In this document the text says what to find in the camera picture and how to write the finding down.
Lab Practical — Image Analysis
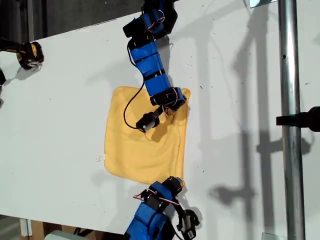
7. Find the white box under table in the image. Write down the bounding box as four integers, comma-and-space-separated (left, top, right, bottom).
44, 229, 76, 240

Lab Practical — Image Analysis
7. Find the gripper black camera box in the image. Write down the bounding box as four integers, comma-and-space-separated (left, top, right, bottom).
135, 112, 161, 134
176, 209, 200, 240

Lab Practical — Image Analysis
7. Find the black clamp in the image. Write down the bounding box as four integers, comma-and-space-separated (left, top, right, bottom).
275, 106, 320, 132

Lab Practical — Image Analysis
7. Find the camera black stalk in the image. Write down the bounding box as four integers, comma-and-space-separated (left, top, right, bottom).
152, 106, 165, 118

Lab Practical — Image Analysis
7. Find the white table leg bracket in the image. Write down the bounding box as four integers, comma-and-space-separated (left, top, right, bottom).
19, 218, 33, 237

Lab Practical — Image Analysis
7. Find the steel post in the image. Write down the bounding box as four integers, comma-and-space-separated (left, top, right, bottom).
277, 0, 307, 240

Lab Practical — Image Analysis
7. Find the camera black cable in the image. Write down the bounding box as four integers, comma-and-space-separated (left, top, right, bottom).
124, 39, 147, 130

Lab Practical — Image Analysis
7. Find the yellow microfibre towel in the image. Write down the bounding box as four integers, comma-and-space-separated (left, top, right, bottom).
103, 86, 192, 188

